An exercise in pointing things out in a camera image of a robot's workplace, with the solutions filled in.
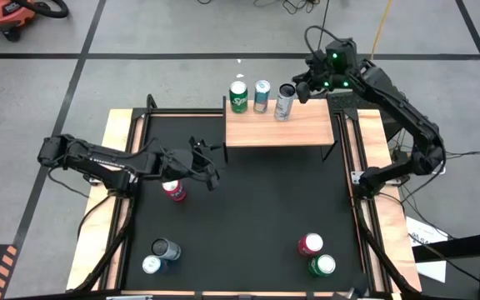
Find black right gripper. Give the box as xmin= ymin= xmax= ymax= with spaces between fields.
xmin=291 ymin=49 xmax=362 ymax=105

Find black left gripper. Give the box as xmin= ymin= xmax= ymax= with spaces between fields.
xmin=159 ymin=136 xmax=225 ymax=193

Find white Celsius Arctic can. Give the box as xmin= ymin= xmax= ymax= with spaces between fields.
xmin=273 ymin=82 xmax=298 ymax=123

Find red Fanta strawberry can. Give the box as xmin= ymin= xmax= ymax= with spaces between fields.
xmin=297 ymin=232 xmax=325 ymax=258
xmin=161 ymin=179 xmax=188 ymax=203

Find blue silver Red Bull can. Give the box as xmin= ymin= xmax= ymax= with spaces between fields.
xmin=252 ymin=79 xmax=272 ymax=114
xmin=141 ymin=254 xmax=169 ymax=276

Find green Sprite can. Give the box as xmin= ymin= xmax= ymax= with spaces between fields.
xmin=228 ymin=80 xmax=249 ymax=114

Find wooden shelf black legs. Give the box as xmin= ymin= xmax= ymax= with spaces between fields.
xmin=222 ymin=94 xmax=339 ymax=163

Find grey beverage can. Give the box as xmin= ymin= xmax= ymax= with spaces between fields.
xmin=151 ymin=237 xmax=183 ymax=263

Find green beverage can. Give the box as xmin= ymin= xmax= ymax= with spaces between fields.
xmin=307 ymin=253 xmax=338 ymax=278

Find white paper sheet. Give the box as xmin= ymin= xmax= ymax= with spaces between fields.
xmin=405 ymin=215 xmax=450 ymax=284

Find orange shop vacuum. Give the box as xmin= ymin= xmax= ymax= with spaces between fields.
xmin=0 ymin=0 xmax=38 ymax=43

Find black right camera cable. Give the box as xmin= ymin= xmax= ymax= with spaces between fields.
xmin=303 ymin=25 xmax=343 ymax=58

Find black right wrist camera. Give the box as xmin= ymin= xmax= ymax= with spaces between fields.
xmin=325 ymin=37 xmax=359 ymax=75

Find black table frame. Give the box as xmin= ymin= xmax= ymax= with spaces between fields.
xmin=67 ymin=93 xmax=423 ymax=300

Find yellow cable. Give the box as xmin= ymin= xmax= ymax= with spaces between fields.
xmin=370 ymin=0 xmax=393 ymax=60

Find black vacuum hose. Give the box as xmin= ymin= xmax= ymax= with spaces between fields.
xmin=14 ymin=0 xmax=70 ymax=20

